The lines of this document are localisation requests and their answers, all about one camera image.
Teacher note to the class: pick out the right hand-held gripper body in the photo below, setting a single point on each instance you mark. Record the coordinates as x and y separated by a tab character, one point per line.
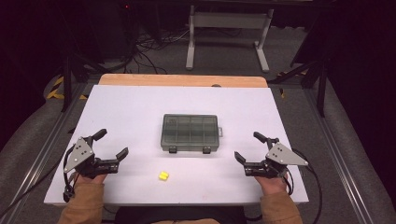
274	163

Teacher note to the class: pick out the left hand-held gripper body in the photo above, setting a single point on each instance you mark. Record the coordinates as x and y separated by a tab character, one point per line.
88	163

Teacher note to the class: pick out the grey plastic compartment box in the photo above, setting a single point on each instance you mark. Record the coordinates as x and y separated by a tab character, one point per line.
190	132

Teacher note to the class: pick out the person's left hand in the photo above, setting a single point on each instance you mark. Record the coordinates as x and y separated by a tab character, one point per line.
91	181

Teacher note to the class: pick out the person's right hand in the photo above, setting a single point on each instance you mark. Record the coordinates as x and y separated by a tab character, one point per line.
272	185

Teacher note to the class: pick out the white board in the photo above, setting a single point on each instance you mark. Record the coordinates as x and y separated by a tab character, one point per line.
140	102

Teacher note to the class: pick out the black tripod stand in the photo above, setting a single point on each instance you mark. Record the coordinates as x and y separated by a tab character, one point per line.
322	90
66	84

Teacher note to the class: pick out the yellow black floor tape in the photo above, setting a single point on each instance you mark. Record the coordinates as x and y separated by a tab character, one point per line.
53	93

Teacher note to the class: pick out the wooden table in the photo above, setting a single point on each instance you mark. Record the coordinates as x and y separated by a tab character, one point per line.
183	80

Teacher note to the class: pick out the grey metal stand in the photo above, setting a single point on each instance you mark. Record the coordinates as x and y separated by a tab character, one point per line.
230	20

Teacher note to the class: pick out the aluminium rail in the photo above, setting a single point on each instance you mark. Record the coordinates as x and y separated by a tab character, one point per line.
37	158
339	149

